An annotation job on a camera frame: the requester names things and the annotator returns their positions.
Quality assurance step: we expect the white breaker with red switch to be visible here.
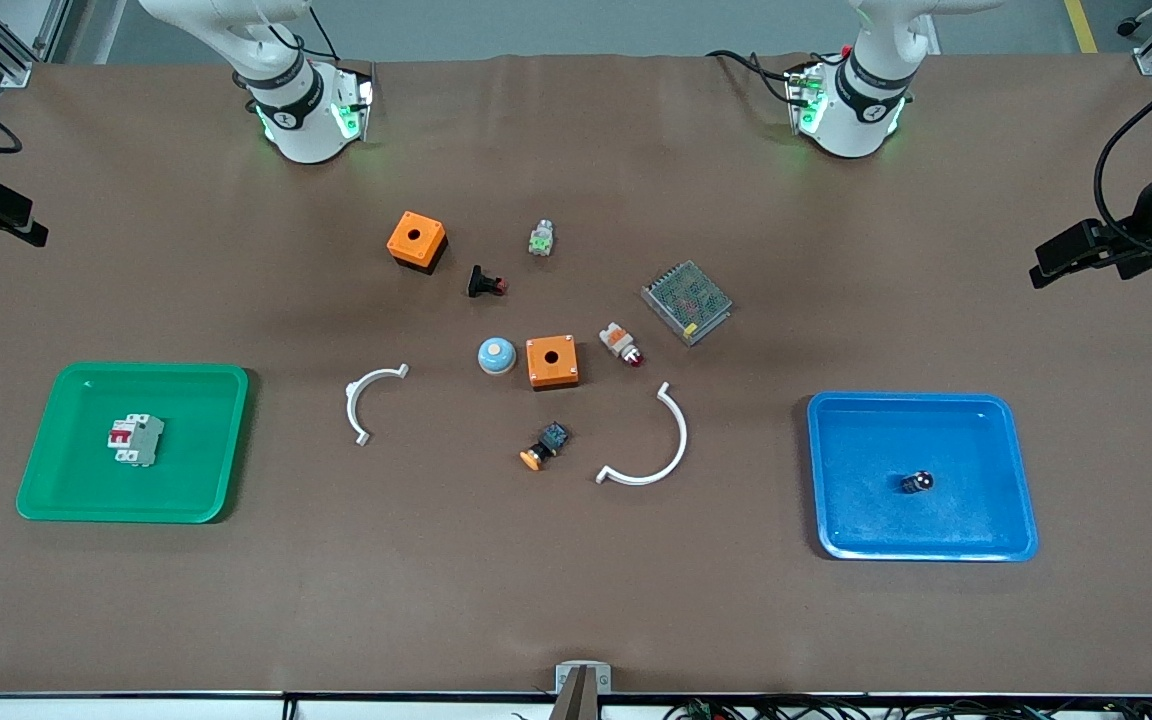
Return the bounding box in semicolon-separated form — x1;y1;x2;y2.
106;412;166;468

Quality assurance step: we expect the silver arm base connector plate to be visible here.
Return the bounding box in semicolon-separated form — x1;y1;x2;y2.
786;62;829;136
334;66;377;143

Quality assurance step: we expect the green plastic tray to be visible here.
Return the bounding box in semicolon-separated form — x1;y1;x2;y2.
16;362;250;525

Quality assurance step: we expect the blue plastic tray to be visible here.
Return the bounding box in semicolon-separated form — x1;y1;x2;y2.
806;391;1040;562

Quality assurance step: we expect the small white plastic arc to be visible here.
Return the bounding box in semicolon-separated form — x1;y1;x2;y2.
345;363;410;447

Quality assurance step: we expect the orange button box black base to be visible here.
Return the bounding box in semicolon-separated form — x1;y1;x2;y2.
386;210;449;275

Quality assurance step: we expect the metal mesh power supply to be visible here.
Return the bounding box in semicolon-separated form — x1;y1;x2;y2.
640;260;735;348

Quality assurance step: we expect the large white plastic arc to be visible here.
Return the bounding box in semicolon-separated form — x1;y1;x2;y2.
595;381;689;488

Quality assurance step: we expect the white orange red indicator lamp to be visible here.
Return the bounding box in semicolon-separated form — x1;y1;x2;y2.
598;322;645;369

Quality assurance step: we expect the orange push button black body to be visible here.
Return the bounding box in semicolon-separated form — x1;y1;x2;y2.
519;421;570;472

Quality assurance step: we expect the brown table mat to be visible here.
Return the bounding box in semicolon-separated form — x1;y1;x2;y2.
0;55;1152;696

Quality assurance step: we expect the black right base cable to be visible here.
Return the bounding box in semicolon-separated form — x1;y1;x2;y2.
266;0;342;63

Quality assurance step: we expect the black base cable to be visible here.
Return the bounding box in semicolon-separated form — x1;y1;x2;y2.
706;48;807;106
266;0;342;63

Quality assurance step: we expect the black left base cable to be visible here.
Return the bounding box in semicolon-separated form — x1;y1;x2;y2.
706;48;807;106

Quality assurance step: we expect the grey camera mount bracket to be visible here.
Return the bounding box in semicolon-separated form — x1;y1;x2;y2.
548;660;617;720

